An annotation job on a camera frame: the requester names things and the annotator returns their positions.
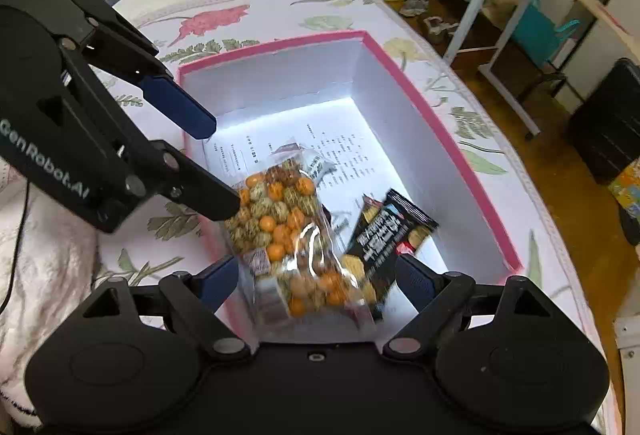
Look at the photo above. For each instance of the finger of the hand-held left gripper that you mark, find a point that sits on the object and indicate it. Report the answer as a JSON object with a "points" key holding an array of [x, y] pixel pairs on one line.
{"points": [[205, 197], [180, 102]]}

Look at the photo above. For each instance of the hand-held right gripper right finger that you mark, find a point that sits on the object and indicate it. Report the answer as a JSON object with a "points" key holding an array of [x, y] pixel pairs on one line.
{"points": [[417, 282]]}

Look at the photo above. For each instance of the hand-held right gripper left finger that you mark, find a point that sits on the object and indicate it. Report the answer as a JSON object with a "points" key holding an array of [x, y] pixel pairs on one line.
{"points": [[220, 282]]}

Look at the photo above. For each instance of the black cracker packet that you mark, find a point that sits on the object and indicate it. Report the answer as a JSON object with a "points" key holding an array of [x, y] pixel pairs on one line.
{"points": [[390, 230]]}

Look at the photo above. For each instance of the white snack bar packet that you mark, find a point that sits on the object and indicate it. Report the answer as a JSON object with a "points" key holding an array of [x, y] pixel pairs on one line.
{"points": [[317, 167]]}

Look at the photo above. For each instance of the pink cardboard box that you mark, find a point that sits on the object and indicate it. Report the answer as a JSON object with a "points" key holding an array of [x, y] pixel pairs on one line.
{"points": [[400, 140]]}

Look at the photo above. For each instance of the white fluffy blanket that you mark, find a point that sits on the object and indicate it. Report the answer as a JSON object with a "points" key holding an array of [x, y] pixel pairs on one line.
{"points": [[45, 290]]}

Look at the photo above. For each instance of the colourful yellow box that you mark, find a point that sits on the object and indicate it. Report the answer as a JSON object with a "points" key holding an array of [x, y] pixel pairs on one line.
{"points": [[625, 192]]}

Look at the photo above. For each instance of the black suitcase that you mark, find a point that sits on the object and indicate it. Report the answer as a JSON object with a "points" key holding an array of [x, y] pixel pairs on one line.
{"points": [[607, 120]]}

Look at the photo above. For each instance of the teal shopping bag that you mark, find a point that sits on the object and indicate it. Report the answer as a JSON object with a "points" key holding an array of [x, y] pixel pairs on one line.
{"points": [[540, 32]]}

